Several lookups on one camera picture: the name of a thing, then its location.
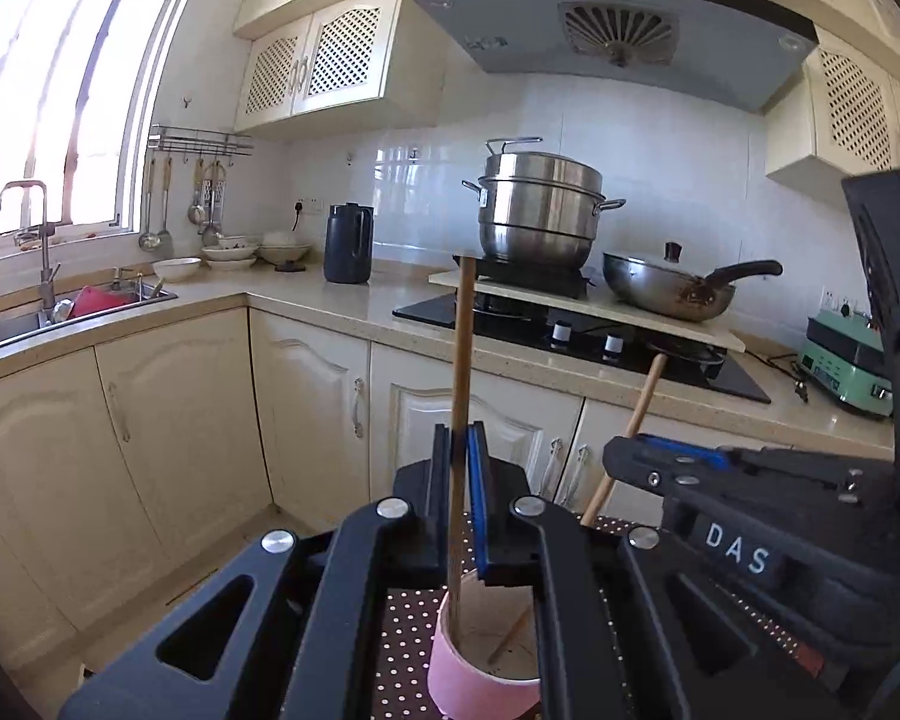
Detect wooden chopstick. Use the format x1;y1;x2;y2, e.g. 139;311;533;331
444;255;476;650

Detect metal slotted spatula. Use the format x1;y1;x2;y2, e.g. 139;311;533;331
201;160;227;245

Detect grey range hood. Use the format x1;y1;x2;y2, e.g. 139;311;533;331
409;0;818;116

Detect stainless steel steamer pot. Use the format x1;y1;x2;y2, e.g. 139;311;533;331
461;137;628;270

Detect green electric cooker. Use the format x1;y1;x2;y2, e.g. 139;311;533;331
798;311;896;418

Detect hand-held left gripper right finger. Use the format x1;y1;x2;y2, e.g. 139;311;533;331
465;422;856;720

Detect steel wok with handle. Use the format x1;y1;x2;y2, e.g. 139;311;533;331
602;242;784;323

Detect black kettle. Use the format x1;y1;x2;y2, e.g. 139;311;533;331
322;202;376;285

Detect black power cable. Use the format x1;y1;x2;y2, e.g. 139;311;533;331
745;349;812;404

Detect red plastic basin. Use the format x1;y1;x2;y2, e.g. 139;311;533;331
71;285;132;318

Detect stainless steel sink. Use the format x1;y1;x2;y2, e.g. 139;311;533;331
0;281;179;357

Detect stack of white dishes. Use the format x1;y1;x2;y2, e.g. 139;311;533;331
200;235;260;270

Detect brown polka dot tablecloth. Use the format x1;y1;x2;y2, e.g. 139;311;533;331
367;514;807;720

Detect kitchen window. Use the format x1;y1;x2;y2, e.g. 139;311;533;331
0;0;218;245

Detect white bowl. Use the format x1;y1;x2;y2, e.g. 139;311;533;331
153;257;203;284
259;232;315;266

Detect pink cup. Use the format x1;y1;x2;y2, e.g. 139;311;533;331
427;589;545;720

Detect cream lattice wall cabinet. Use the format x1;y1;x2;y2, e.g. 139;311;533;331
765;45;900;194
234;0;451;140

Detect beige kitchen countertop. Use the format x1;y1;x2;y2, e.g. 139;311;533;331
0;251;900;460

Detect black gas stove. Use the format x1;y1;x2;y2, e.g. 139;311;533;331
392;255;773;404

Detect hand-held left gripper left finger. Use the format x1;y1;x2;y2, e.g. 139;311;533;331
58;424;455;720

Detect chopsticks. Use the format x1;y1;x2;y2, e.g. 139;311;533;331
579;352;668;527

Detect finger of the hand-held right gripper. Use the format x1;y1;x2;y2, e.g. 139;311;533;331
602;433;897;511

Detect metal wall rack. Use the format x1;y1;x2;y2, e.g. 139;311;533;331
148;125;254;160

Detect metal faucet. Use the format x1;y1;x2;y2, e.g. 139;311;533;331
0;180;62;316

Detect cream base cabinets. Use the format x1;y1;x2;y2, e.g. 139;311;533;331
0;305;893;698

